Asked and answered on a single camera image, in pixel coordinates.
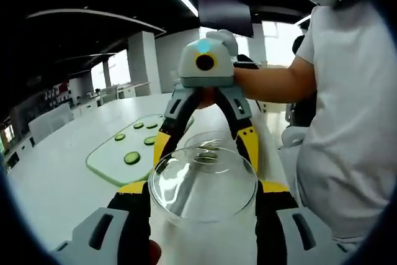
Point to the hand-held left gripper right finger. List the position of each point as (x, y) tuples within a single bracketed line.
[(285, 240)]

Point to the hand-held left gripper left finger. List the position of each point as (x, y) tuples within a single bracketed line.
[(90, 240)]

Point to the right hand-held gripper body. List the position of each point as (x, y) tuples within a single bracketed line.
[(217, 74)]

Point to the clear glass petri dish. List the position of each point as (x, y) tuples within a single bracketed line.
[(223, 141)]

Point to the group of cucumber slices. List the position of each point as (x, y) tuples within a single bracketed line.
[(131, 157)]

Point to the clear glass bowl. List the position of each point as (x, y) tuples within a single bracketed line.
[(201, 196)]

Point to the person's right hand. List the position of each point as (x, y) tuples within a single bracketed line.
[(206, 99)]

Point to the person's left hand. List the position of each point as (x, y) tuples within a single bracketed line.
[(155, 252)]

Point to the white rounded chair part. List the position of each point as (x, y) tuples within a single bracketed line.
[(293, 136)]

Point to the white office desk row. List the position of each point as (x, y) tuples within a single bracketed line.
[(127, 91)]

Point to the dark hanging screen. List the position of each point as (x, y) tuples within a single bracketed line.
[(224, 15)]

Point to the white green-edged cutting board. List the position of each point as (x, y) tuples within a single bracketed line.
[(105, 159)]

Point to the person in white shirt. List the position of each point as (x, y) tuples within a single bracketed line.
[(350, 106)]

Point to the curved ceiling light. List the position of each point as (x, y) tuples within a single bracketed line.
[(93, 15)]

